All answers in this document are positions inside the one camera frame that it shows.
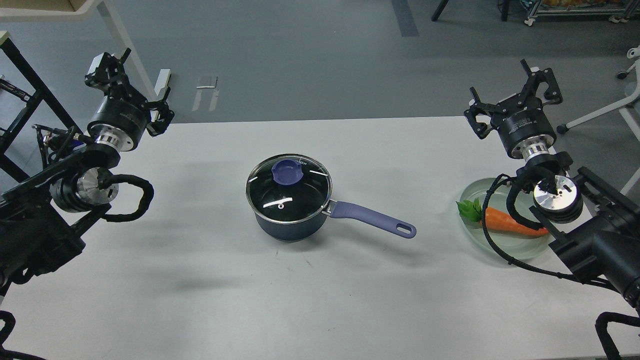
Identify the glass lid with blue knob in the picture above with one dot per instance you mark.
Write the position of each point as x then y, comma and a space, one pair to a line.
288, 188

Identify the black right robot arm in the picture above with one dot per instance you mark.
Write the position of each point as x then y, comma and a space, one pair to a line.
595, 228

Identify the blue saucepan with handle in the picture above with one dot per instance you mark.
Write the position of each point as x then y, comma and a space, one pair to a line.
299, 229

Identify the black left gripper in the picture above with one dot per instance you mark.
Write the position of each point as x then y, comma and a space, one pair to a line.
115, 117

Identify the black metal rack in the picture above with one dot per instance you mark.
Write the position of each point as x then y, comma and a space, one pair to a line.
42, 94

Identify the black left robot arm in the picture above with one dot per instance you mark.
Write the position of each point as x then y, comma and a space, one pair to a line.
45, 215

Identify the orange toy carrot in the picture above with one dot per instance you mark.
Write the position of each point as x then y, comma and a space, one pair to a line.
495, 219

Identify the white desk frame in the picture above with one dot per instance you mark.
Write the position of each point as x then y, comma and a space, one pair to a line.
87, 21

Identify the metal wheeled cart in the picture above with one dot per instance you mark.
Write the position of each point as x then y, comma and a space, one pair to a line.
615, 11

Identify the clear glass bowl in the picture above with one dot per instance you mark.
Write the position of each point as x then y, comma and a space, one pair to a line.
520, 247

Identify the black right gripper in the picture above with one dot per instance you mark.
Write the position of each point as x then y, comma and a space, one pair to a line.
524, 134

